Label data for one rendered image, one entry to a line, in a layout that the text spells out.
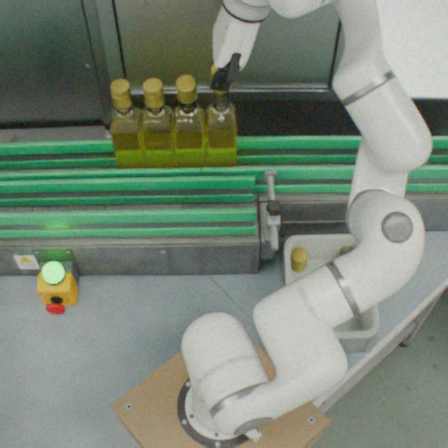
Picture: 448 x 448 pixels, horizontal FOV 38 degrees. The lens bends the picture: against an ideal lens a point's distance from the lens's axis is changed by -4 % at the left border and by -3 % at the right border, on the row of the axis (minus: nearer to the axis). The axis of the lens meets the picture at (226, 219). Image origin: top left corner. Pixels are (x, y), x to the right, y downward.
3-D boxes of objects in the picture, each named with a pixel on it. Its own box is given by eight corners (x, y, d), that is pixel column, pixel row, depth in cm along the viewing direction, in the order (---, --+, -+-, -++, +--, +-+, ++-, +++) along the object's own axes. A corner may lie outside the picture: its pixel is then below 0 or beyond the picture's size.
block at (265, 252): (274, 219, 141) (276, 201, 135) (277, 259, 136) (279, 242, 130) (257, 220, 141) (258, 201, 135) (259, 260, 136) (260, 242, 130)
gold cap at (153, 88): (165, 94, 119) (163, 77, 115) (164, 109, 117) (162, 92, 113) (145, 94, 119) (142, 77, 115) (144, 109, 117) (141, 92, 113)
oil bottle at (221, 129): (235, 166, 140) (236, 96, 122) (235, 188, 137) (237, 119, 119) (207, 166, 140) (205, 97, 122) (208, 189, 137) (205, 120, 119)
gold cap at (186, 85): (197, 86, 118) (196, 73, 113) (197, 104, 116) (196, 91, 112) (177, 87, 118) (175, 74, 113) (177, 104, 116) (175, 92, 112)
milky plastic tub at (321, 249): (360, 253, 143) (368, 233, 136) (372, 351, 132) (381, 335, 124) (280, 255, 143) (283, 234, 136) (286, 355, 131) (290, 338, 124)
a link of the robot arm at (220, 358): (234, 336, 108) (235, 293, 95) (268, 408, 102) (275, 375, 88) (178, 358, 106) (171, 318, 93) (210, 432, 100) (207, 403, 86)
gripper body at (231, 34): (223, -25, 101) (206, 26, 110) (225, 17, 96) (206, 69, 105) (269, -16, 103) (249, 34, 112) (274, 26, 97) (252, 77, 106)
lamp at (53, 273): (66, 265, 134) (63, 258, 131) (64, 285, 131) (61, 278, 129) (45, 265, 134) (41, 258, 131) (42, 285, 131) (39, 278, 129)
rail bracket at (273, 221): (275, 193, 136) (279, 155, 125) (280, 267, 127) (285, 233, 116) (260, 193, 136) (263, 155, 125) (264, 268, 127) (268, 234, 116)
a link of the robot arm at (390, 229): (345, 305, 101) (427, 260, 101) (362, 327, 88) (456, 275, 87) (303, 226, 100) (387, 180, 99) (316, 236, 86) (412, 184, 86)
